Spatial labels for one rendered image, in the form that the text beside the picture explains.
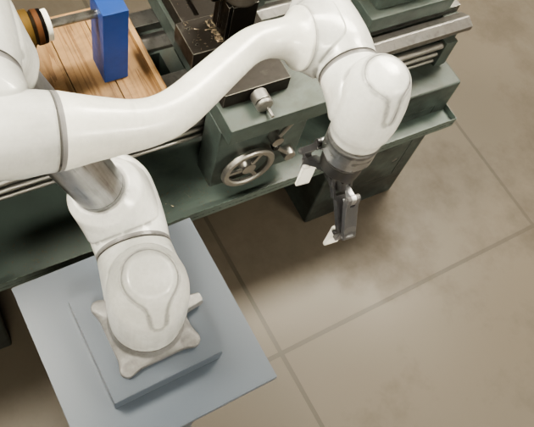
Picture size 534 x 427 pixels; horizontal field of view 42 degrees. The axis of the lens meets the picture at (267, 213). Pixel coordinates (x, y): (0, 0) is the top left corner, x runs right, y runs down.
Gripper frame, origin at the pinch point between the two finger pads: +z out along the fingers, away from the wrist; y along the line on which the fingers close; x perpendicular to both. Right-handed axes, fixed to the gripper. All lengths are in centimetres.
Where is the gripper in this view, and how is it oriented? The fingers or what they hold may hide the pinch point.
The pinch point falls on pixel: (317, 209)
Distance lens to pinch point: 135.0
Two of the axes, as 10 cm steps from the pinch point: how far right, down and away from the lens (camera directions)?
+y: 3.8, 8.4, -3.8
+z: -1.8, 4.7, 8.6
